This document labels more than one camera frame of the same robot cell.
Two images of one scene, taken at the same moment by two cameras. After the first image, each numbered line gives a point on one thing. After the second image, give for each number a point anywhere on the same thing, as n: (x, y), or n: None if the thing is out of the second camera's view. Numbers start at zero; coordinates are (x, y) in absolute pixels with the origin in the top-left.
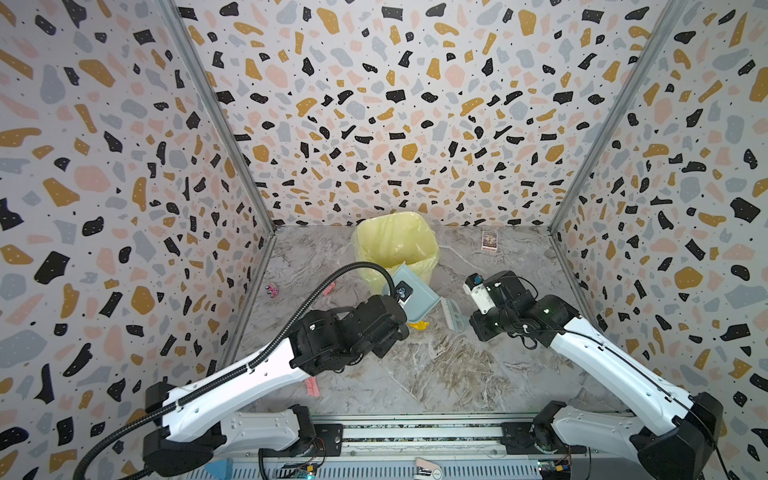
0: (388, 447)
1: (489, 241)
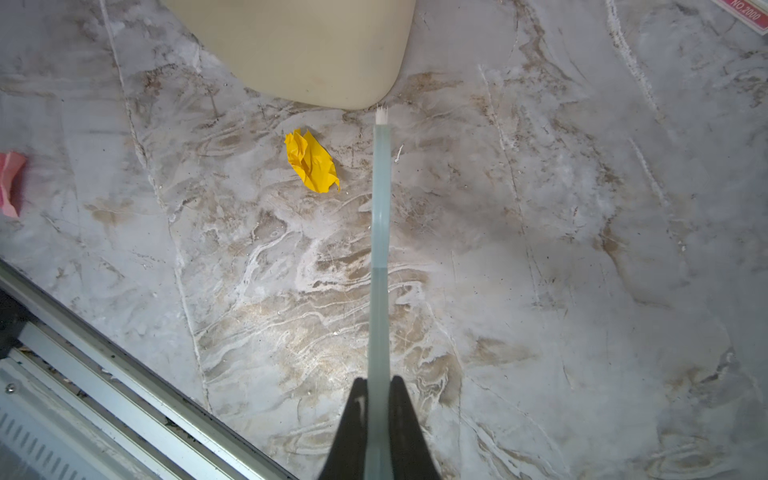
0: (76, 403)
1: (751, 13)
